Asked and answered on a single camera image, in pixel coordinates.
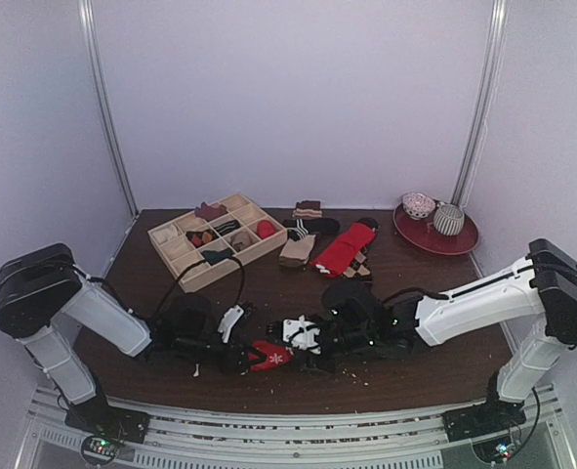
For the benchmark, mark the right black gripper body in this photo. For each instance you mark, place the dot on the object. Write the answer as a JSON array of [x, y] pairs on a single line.
[[314, 359]]

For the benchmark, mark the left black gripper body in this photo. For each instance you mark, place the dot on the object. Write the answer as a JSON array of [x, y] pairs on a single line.
[[189, 347]]

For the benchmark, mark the red sock with stripes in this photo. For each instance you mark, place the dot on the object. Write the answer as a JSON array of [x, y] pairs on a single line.
[[268, 356]]

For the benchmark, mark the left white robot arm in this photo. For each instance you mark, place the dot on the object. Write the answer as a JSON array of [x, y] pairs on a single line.
[[41, 286]]

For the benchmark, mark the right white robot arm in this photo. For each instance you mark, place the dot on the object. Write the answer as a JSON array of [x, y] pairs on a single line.
[[542, 285]]

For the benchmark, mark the red folded sock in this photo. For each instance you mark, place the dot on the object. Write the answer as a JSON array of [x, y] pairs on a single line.
[[337, 256]]

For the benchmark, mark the teal sock in box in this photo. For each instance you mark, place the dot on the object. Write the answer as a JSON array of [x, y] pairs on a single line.
[[213, 257]]

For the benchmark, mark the beige brown folded sock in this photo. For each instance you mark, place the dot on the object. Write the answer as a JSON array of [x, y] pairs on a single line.
[[295, 253]]

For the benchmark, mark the strawberry pattern sock in box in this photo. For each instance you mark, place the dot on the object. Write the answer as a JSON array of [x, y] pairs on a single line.
[[200, 238]]

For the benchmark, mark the wooden compartment box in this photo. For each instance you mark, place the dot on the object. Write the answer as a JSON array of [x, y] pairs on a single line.
[[186, 263]]

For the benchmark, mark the black white striped sock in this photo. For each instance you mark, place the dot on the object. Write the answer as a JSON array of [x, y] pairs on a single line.
[[300, 228]]

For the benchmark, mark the beige sock in box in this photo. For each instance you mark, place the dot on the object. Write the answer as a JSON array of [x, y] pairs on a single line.
[[242, 240]]

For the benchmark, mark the red plate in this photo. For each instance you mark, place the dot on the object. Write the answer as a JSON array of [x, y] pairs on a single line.
[[422, 234]]

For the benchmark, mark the black striped sock in box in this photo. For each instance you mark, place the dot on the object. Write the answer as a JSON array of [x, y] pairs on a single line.
[[227, 227]]

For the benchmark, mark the purple sock in box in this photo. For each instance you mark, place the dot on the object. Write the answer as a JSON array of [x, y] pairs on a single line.
[[209, 212]]

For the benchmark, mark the brown striped folded sock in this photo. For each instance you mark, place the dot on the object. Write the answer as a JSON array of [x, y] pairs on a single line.
[[307, 209]]

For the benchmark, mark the red rolled sock in box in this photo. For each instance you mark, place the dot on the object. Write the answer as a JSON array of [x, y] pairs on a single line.
[[265, 229]]

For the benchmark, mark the dotted white bowl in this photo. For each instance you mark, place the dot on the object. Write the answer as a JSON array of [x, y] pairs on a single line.
[[417, 205]]

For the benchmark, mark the striped ceramic cup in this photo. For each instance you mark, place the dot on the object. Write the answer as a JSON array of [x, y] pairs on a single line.
[[448, 219]]

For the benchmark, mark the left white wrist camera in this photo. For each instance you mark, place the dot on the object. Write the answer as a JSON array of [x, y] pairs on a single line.
[[228, 322]]

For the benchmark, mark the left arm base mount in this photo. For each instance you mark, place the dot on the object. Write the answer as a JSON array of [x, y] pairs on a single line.
[[109, 429]]

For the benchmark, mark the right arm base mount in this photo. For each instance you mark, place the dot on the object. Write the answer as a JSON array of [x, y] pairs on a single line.
[[494, 429]]

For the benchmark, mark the front aluminium rail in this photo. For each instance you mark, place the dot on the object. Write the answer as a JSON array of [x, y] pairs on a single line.
[[187, 438]]

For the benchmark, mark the left aluminium frame post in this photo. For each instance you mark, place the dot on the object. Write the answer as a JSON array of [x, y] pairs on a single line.
[[87, 22]]

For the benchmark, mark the aluminium frame post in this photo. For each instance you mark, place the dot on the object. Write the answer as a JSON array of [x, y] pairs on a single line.
[[87, 22], [485, 96]]

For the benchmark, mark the right aluminium frame post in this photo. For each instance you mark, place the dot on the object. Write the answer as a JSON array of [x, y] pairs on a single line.
[[485, 96]]

